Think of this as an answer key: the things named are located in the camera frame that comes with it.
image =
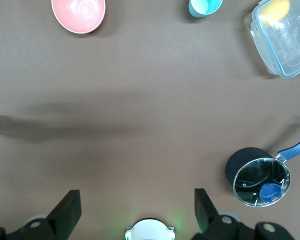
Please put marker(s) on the glass lid blue knob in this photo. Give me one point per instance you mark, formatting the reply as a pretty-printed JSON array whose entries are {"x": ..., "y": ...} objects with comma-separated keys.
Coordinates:
[{"x": 252, "y": 180}]

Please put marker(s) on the yellow round food piece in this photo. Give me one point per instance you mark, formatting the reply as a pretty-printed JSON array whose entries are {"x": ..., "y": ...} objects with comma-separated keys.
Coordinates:
[{"x": 277, "y": 10}]

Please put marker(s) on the pink bowl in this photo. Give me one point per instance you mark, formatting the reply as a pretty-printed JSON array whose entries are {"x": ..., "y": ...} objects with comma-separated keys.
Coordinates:
[{"x": 77, "y": 15}]

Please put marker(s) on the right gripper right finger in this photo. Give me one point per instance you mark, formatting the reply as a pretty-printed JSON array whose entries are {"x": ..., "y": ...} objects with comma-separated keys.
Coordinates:
[{"x": 205, "y": 215}]

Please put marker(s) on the blue plastic cup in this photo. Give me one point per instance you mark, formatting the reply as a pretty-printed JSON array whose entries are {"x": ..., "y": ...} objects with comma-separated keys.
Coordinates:
[{"x": 200, "y": 11}]

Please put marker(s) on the clear plastic food container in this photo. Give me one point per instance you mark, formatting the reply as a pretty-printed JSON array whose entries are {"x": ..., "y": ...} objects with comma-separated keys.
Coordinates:
[{"x": 290, "y": 45}]

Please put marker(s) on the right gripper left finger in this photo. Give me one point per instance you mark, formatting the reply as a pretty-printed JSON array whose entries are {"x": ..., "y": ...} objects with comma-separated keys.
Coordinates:
[{"x": 62, "y": 215}]

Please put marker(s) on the brown table cloth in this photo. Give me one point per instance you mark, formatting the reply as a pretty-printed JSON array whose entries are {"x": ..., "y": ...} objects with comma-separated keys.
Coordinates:
[{"x": 150, "y": 112}]

